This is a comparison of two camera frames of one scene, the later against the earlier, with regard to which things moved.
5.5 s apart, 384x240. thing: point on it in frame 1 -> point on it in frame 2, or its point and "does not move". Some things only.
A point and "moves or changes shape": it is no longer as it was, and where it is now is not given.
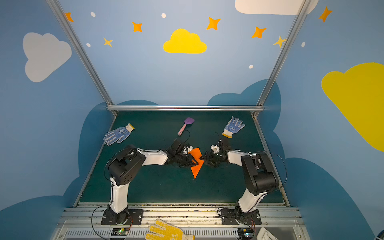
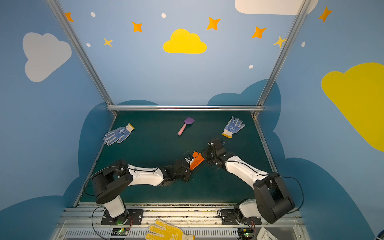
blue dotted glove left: (122, 133) does not move
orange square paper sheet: (196, 154) moves or changes shape
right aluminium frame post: (299, 17) does not move
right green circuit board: (245, 233) does not move
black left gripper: (184, 157) -> (186, 165)
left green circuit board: (120, 231) does not move
